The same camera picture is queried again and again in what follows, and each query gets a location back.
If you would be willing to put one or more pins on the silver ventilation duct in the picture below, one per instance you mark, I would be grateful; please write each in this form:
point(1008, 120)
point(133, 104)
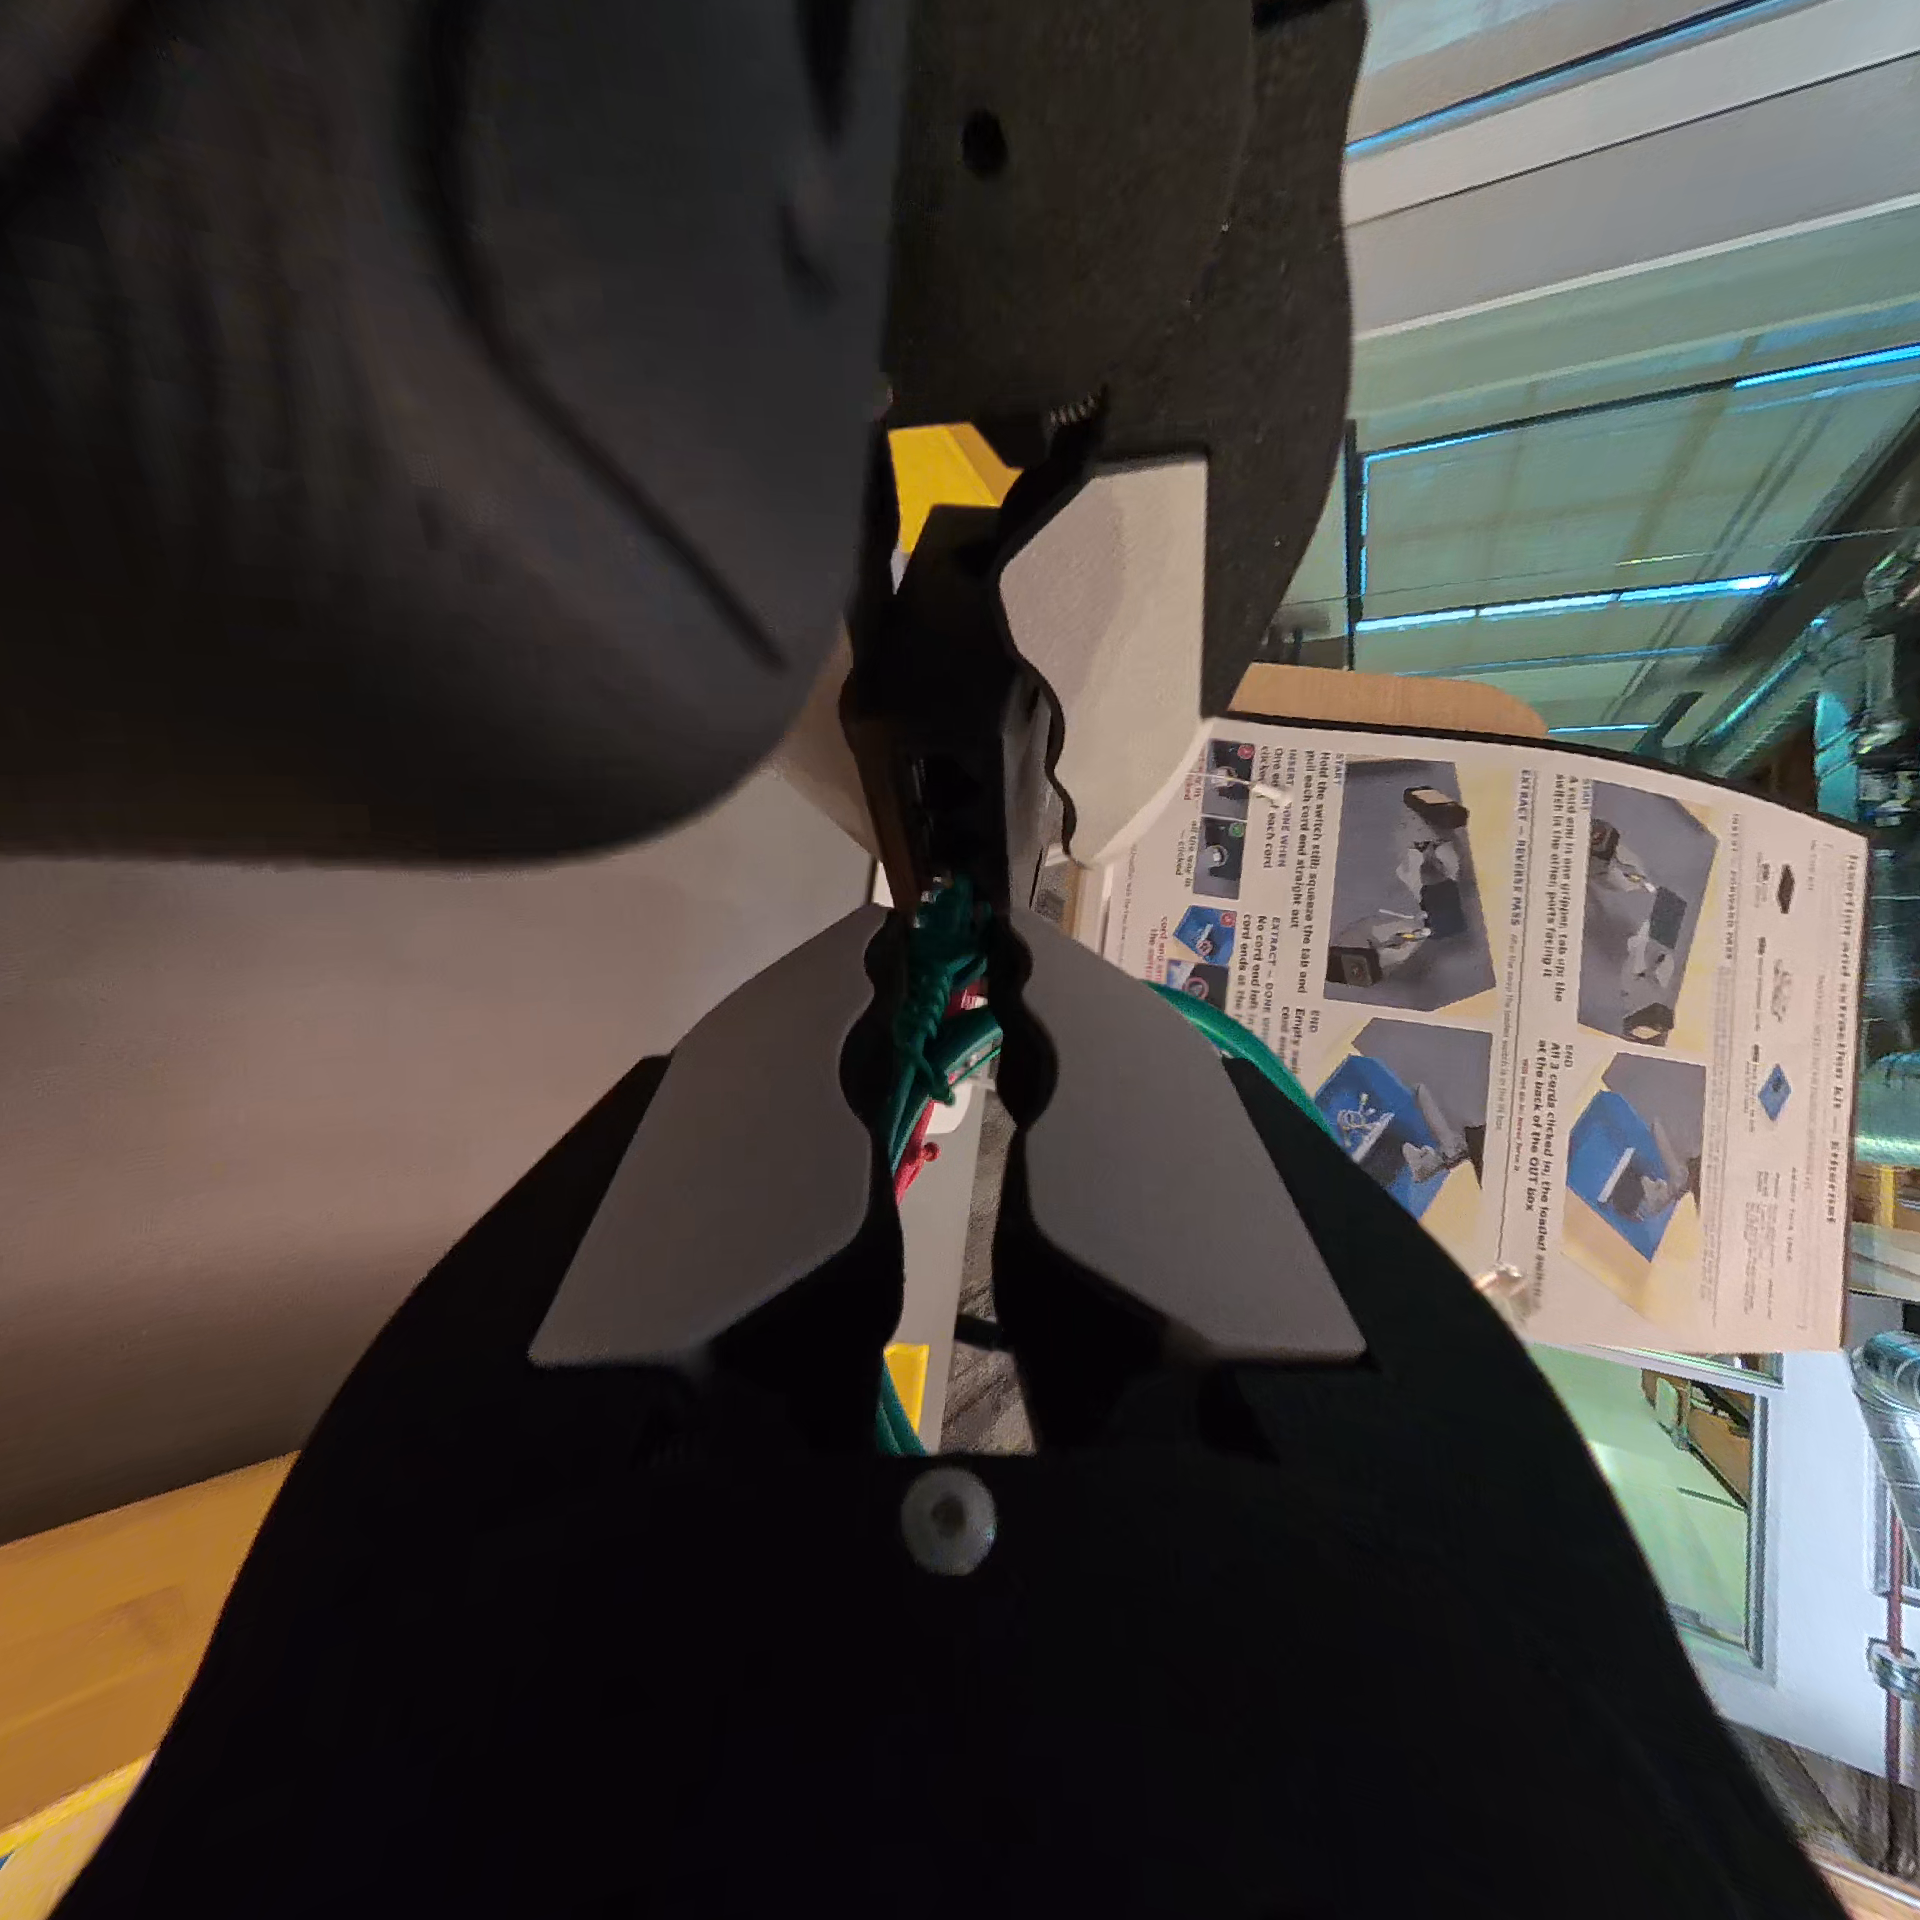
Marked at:
point(1894, 1439)

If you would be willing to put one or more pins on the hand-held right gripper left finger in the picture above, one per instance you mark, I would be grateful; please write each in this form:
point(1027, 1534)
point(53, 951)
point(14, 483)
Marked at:
point(720, 1184)

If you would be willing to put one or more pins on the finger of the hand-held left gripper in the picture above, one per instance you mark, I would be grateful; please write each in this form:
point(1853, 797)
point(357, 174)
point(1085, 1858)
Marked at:
point(1117, 645)
point(840, 788)

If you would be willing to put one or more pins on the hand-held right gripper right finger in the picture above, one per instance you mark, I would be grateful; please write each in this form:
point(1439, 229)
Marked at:
point(1170, 1184)

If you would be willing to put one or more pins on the instruction poster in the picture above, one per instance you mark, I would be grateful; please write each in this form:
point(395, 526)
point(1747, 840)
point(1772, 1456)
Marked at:
point(1577, 1051)

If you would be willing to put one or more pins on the instruction sheet on board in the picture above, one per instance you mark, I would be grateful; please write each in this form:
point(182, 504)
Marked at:
point(1350, 701)

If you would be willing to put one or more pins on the black ethernet switch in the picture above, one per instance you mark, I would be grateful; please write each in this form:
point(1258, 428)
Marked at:
point(939, 675)

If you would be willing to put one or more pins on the green tinted window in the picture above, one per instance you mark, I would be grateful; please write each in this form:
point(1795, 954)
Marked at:
point(1577, 495)

